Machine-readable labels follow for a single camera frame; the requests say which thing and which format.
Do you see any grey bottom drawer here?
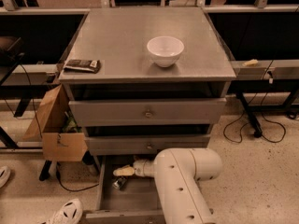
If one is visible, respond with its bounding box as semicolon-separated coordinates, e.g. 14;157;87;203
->
85;155;165;224

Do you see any brown cardboard box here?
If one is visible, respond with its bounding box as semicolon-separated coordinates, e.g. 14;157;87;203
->
23;85;87;161

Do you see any grey top drawer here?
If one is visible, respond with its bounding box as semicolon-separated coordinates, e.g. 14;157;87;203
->
69;98;226;127

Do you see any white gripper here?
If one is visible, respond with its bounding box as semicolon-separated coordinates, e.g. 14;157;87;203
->
113;160;149;177

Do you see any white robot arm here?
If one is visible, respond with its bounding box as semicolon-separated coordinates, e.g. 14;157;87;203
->
113;148;222;224

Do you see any dark snack bar packet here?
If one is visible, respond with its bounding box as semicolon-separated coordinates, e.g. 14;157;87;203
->
64;59;101;74

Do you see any white sneaker at left edge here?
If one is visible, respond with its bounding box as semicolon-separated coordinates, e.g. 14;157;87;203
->
0;166;11;188

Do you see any grey drawer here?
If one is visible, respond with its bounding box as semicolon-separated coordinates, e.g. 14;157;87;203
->
85;134;210;155
85;155;165;224
69;98;226;127

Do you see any black table leg right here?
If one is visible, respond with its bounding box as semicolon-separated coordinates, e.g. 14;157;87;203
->
236;92;263;138

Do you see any yellow foam scrap on rail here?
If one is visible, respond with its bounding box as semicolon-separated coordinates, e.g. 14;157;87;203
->
243;59;258;67

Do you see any grey drawer cabinet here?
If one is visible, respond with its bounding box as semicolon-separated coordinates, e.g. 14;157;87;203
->
58;7;237;173

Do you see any black floor cable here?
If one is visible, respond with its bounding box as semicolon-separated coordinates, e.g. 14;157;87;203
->
55;163;100;193
222;91;287;144

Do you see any white sneaker near drawer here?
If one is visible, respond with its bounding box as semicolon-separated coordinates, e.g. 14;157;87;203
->
41;198;83;224

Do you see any grey middle drawer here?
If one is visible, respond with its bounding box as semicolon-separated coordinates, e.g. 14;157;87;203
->
85;134;210;155

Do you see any white ceramic bowl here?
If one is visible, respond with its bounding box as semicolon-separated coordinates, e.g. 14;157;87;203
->
147;36;185;67

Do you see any black floor cable right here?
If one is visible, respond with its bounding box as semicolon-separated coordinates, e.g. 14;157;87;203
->
222;91;287;144

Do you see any black floor cable left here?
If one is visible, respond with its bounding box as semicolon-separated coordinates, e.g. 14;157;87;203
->
55;163;100;193

